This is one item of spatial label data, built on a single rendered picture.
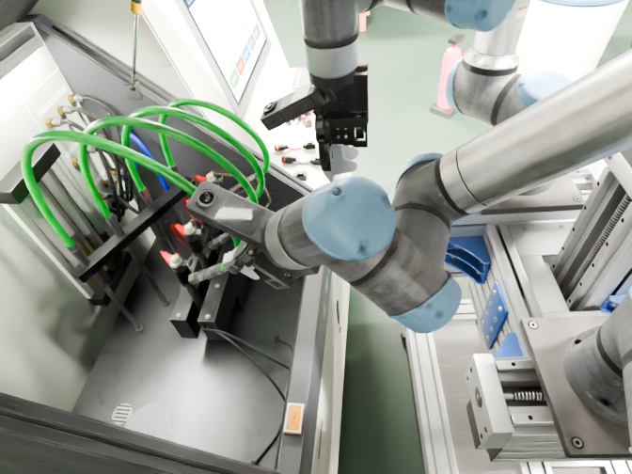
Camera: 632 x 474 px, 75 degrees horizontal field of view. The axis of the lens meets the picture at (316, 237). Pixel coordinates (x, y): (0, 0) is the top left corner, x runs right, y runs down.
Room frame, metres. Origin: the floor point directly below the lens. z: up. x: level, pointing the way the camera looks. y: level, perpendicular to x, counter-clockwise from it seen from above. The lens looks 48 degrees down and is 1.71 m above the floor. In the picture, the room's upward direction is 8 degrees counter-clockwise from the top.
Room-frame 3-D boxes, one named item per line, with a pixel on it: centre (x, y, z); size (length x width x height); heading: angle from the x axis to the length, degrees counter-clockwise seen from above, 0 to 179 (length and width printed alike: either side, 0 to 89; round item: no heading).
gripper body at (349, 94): (0.58, -0.07, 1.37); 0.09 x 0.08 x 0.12; 78
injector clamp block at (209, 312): (0.64, 0.25, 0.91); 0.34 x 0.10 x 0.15; 168
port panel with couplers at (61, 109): (0.82, 0.48, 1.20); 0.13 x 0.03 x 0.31; 168
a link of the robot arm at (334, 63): (0.58, -0.06, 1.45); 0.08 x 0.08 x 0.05
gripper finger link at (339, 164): (0.56, -0.06, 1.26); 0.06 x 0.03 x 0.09; 78
